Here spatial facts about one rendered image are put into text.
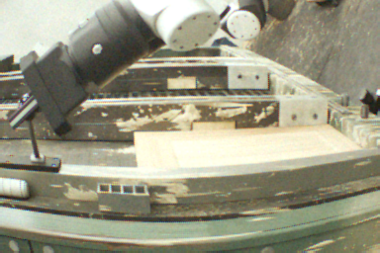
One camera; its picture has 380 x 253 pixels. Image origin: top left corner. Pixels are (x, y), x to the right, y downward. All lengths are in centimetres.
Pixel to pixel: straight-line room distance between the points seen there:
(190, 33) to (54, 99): 17
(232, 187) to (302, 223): 25
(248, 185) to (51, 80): 31
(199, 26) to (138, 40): 7
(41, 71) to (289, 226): 34
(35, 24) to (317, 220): 597
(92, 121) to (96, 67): 49
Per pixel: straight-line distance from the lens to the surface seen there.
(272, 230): 52
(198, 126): 110
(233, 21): 126
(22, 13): 643
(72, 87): 63
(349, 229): 56
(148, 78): 167
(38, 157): 76
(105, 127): 109
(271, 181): 76
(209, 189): 75
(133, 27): 60
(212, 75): 169
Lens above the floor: 138
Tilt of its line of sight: 11 degrees down
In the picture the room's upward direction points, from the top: 58 degrees counter-clockwise
